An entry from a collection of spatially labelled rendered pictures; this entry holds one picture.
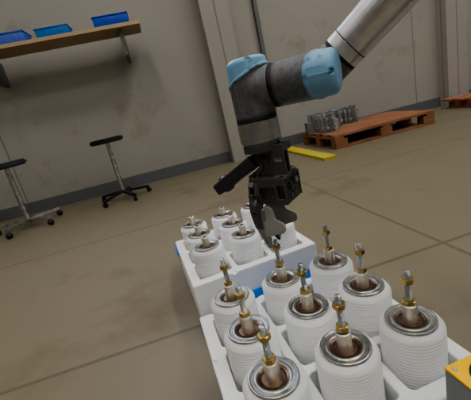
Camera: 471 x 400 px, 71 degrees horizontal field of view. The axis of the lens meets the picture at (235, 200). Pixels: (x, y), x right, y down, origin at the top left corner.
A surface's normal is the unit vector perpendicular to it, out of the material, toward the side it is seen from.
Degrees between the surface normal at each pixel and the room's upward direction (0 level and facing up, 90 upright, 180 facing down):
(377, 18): 107
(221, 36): 90
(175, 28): 90
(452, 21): 90
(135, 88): 90
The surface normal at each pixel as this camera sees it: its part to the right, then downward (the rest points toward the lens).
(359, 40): -0.16, 0.60
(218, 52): 0.22, 0.23
